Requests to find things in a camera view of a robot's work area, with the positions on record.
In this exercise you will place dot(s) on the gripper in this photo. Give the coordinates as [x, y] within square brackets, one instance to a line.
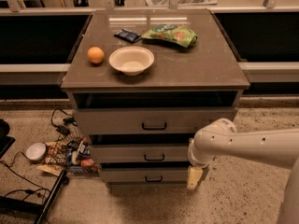
[195, 160]

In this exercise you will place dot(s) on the grey drawer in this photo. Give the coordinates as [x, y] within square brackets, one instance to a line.
[150, 175]
[138, 153]
[148, 120]

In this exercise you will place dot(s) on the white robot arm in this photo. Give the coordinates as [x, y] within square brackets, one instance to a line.
[279, 148]

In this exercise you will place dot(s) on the grey bottom drawer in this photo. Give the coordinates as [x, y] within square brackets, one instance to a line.
[150, 175]

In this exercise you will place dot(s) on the grey drawer cabinet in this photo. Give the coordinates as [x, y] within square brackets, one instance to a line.
[206, 75]

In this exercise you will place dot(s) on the grey top drawer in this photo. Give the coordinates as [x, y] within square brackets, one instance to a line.
[148, 120]

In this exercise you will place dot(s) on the pile of snack packages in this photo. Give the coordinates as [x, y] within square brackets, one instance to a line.
[72, 156]

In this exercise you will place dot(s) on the white paper bowl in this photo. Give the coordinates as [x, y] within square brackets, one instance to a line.
[132, 60]

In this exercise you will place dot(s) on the green chip bag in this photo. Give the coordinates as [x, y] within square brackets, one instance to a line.
[171, 33]

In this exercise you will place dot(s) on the dark blue snack packet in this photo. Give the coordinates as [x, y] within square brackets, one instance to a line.
[128, 36]

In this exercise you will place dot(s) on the orange fruit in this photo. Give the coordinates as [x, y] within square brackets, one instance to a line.
[95, 55]

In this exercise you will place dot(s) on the black power adapter with cable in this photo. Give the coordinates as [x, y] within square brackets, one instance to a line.
[64, 128]

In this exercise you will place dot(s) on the black stand frame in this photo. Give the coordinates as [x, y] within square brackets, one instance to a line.
[40, 210]

